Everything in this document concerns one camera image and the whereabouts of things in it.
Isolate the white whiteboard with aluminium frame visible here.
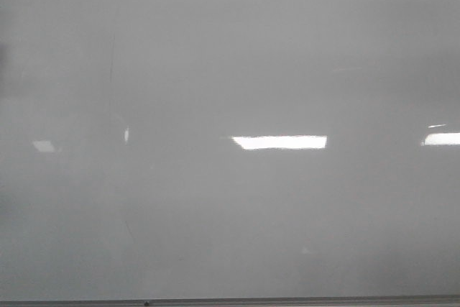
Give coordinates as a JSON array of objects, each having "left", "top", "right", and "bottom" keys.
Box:
[{"left": 1, "top": 0, "right": 459, "bottom": 301}]

